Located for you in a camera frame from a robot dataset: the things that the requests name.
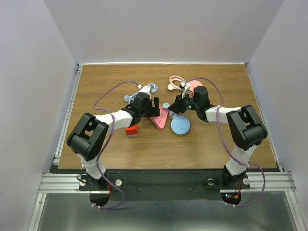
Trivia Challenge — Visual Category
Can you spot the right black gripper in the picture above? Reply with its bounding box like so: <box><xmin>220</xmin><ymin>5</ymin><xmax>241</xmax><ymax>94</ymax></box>
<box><xmin>167</xmin><ymin>90</ymin><xmax>199</xmax><ymax>114</ymax></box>

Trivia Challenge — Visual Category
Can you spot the blue round socket cord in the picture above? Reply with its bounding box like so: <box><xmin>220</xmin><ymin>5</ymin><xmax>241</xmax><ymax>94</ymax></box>
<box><xmin>162</xmin><ymin>103</ymin><xmax>179</xmax><ymax>120</ymax></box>

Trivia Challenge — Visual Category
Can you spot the blue round socket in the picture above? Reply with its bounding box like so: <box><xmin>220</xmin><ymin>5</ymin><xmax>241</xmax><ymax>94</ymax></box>
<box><xmin>171</xmin><ymin>115</ymin><xmax>191</xmax><ymax>135</ymax></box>

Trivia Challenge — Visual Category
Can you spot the pink cord with plug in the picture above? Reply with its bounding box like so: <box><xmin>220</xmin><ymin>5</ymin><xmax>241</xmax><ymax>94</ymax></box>
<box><xmin>167</xmin><ymin>76</ymin><xmax>186</xmax><ymax>91</ymax></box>

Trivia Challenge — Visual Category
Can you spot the pink triangular power strip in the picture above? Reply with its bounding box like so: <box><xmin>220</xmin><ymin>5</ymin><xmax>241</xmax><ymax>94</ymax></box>
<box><xmin>150</xmin><ymin>106</ymin><xmax>169</xmax><ymax>130</ymax></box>

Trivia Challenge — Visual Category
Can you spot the red cube socket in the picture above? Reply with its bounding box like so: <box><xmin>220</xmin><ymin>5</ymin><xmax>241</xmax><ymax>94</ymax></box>
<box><xmin>125</xmin><ymin>125</ymin><xmax>138</xmax><ymax>137</ymax></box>

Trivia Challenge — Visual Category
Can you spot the pink round socket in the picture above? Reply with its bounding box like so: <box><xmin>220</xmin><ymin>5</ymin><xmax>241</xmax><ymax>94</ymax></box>
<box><xmin>188</xmin><ymin>80</ymin><xmax>203</xmax><ymax>92</ymax></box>

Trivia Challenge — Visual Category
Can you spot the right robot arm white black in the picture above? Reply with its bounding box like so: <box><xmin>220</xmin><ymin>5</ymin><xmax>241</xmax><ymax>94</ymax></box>
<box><xmin>168</xmin><ymin>86</ymin><xmax>268</xmax><ymax>188</ymax></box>

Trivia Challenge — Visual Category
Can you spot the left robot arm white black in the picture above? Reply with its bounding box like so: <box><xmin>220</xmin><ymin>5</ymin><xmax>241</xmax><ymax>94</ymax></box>
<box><xmin>66</xmin><ymin>92</ymin><xmax>160</xmax><ymax>190</ymax></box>

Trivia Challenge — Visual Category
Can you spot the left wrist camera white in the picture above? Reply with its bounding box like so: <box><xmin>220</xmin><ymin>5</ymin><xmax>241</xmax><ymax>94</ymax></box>
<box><xmin>137</xmin><ymin>84</ymin><xmax>152</xmax><ymax>97</ymax></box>

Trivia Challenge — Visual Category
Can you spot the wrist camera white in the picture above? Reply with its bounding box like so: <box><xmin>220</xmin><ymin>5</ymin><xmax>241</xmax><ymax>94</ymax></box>
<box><xmin>179</xmin><ymin>81</ymin><xmax>191</xmax><ymax>98</ymax></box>
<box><xmin>137</xmin><ymin>84</ymin><xmax>152</xmax><ymax>97</ymax></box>

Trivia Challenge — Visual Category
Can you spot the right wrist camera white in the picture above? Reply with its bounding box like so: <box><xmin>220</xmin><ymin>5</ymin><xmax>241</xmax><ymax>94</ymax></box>
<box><xmin>179</xmin><ymin>81</ymin><xmax>191</xmax><ymax>98</ymax></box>

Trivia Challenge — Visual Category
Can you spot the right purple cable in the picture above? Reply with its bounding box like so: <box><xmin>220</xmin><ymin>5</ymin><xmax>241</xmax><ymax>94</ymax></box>
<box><xmin>185</xmin><ymin>77</ymin><xmax>267</xmax><ymax>208</ymax></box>

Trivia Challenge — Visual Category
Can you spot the purple cable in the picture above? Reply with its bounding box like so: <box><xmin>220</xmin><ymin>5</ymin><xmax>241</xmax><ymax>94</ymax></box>
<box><xmin>185</xmin><ymin>77</ymin><xmax>267</xmax><ymax>208</ymax></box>
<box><xmin>91</xmin><ymin>81</ymin><xmax>142</xmax><ymax>210</ymax></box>

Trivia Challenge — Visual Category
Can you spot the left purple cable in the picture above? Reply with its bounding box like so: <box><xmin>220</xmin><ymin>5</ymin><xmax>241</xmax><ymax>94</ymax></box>
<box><xmin>91</xmin><ymin>81</ymin><xmax>142</xmax><ymax>210</ymax></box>

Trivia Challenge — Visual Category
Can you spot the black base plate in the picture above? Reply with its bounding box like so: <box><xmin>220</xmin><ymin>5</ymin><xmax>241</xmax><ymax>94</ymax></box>
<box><xmin>77</xmin><ymin>169</ymin><xmax>250</xmax><ymax>204</ymax></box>

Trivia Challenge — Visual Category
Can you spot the aluminium frame rail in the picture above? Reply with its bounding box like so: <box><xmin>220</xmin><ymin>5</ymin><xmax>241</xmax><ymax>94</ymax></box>
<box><xmin>53</xmin><ymin>64</ymin><xmax>83</xmax><ymax>165</ymax></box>

